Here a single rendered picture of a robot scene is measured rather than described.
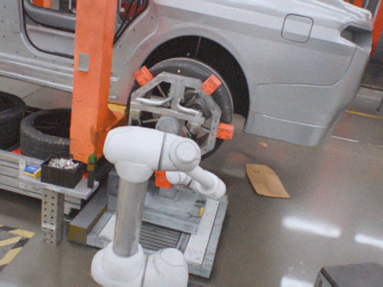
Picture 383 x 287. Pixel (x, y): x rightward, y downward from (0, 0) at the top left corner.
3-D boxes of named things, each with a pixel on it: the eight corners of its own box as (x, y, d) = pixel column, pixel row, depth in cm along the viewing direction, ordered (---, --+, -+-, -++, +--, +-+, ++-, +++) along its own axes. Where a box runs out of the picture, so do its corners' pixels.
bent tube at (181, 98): (206, 107, 237) (210, 90, 232) (200, 118, 219) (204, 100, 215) (177, 101, 239) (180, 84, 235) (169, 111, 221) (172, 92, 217)
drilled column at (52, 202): (63, 237, 262) (66, 180, 246) (55, 246, 253) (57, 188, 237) (49, 233, 264) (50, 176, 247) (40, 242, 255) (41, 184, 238)
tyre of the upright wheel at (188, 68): (138, 51, 265) (136, 144, 291) (125, 57, 244) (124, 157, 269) (239, 63, 254) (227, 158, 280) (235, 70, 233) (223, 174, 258)
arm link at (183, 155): (201, 143, 149) (164, 136, 148) (207, 134, 131) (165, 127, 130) (195, 179, 147) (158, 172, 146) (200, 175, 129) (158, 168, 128)
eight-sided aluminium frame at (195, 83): (210, 168, 257) (227, 85, 235) (208, 172, 251) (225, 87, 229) (128, 147, 264) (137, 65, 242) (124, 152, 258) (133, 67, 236)
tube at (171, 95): (173, 100, 239) (176, 83, 235) (165, 110, 222) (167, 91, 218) (145, 94, 242) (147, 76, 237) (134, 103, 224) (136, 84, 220)
